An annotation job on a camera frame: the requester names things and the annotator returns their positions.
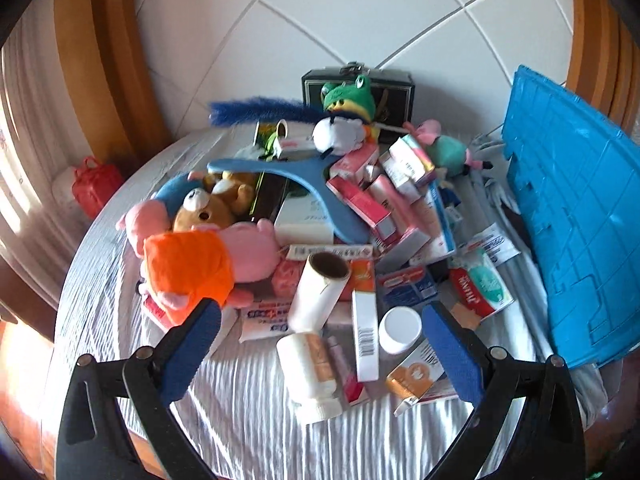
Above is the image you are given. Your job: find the white wipes packet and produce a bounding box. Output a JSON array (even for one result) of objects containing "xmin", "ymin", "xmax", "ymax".
[{"xmin": 456, "ymin": 231, "xmax": 517, "ymax": 264}]

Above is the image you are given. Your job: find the white box with blue edge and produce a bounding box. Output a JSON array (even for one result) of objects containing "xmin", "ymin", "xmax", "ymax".
[{"xmin": 410, "ymin": 180, "xmax": 458, "ymax": 266}]

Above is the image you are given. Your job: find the pink pig plush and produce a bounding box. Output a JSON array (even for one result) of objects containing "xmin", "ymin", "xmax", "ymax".
[{"xmin": 116, "ymin": 199, "xmax": 282, "ymax": 308}]

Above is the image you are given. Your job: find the white bottle with orange label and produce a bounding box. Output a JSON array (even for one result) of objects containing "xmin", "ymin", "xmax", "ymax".
[{"xmin": 276, "ymin": 331, "xmax": 344, "ymax": 424}]

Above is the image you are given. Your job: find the brown bear plush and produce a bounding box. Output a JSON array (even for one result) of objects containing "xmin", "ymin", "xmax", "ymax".
[{"xmin": 171, "ymin": 171, "xmax": 257, "ymax": 234}]

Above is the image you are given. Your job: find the blue feather duster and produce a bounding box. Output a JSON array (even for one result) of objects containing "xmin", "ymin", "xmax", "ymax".
[{"xmin": 208, "ymin": 95, "xmax": 322, "ymax": 127}]

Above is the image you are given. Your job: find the blue plastic hanger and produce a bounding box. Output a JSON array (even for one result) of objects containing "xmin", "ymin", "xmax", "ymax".
[{"xmin": 206, "ymin": 151, "xmax": 372, "ymax": 247}]

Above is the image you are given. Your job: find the pink tube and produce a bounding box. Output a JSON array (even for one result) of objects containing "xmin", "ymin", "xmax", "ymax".
[{"xmin": 327, "ymin": 336, "xmax": 372, "ymax": 407}]

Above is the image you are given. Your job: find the orange and white medicine box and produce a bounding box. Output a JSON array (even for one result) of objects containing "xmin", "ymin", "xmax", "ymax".
[{"xmin": 384, "ymin": 339, "xmax": 460, "ymax": 417}]

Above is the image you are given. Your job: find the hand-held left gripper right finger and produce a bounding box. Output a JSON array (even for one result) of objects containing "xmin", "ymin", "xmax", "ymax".
[{"xmin": 421, "ymin": 301, "xmax": 586, "ymax": 480}]

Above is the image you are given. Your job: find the white paper roll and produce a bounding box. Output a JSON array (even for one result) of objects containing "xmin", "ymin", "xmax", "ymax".
[{"xmin": 288, "ymin": 252, "xmax": 352, "ymax": 334}]

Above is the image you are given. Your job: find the green frog hat plush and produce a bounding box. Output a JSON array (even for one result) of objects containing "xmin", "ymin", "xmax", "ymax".
[{"xmin": 321, "ymin": 73, "xmax": 382, "ymax": 142}]

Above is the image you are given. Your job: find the small orange box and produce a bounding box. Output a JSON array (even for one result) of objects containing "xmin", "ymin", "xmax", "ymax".
[{"xmin": 347, "ymin": 258, "xmax": 377, "ymax": 294}]

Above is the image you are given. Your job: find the green and white tissue pack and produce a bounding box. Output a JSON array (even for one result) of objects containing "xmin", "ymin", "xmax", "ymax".
[{"xmin": 461, "ymin": 251, "xmax": 516, "ymax": 312}]

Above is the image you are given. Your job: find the orange plush toy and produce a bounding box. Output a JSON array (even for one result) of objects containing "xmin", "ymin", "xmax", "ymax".
[{"xmin": 142, "ymin": 231, "xmax": 237, "ymax": 326}]

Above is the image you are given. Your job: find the red bag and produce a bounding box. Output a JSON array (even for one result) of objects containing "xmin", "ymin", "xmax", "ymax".
[{"xmin": 71, "ymin": 156, "xmax": 124, "ymax": 219}]

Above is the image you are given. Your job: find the dark latched case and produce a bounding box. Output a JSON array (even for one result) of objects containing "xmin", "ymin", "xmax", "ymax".
[{"xmin": 301, "ymin": 61, "xmax": 415, "ymax": 132}]

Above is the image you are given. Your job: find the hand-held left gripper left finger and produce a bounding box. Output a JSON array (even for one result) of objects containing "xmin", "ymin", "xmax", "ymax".
[{"xmin": 55, "ymin": 297, "xmax": 222, "ymax": 480}]

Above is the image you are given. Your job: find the plain white box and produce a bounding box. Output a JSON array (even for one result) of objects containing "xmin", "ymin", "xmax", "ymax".
[{"xmin": 273, "ymin": 194, "xmax": 336, "ymax": 247}]

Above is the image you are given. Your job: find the white capped bottle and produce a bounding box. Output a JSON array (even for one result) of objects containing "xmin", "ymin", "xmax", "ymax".
[{"xmin": 378, "ymin": 306, "xmax": 422, "ymax": 354}]

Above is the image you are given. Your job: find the red and white medicine box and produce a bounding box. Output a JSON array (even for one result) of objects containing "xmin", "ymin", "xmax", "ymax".
[{"xmin": 326, "ymin": 177, "xmax": 397, "ymax": 242}]

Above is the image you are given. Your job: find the blue plastic crate lid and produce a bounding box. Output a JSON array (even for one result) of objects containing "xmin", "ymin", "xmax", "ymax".
[{"xmin": 501, "ymin": 64, "xmax": 640, "ymax": 372}]

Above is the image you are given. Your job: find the white barcode box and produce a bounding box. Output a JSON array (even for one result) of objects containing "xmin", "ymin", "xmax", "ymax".
[{"xmin": 351, "ymin": 289, "xmax": 380, "ymax": 384}]

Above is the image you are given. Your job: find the blue and white box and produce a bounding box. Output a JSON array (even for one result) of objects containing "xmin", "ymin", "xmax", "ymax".
[{"xmin": 374, "ymin": 265, "xmax": 441, "ymax": 307}]

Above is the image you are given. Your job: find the white plush toy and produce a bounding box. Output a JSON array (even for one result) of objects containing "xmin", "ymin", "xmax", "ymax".
[{"xmin": 311, "ymin": 114, "xmax": 367, "ymax": 154}]

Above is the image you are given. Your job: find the pig plush in green dress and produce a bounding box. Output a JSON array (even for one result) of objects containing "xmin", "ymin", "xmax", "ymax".
[{"xmin": 404, "ymin": 119, "xmax": 494, "ymax": 179}]

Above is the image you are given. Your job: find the white and blue packet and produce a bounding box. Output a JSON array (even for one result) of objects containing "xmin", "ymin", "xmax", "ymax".
[{"xmin": 239, "ymin": 301, "xmax": 292, "ymax": 344}]

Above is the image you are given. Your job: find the wooden door frame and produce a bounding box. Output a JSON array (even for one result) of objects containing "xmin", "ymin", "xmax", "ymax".
[{"xmin": 52, "ymin": 0, "xmax": 173, "ymax": 161}]

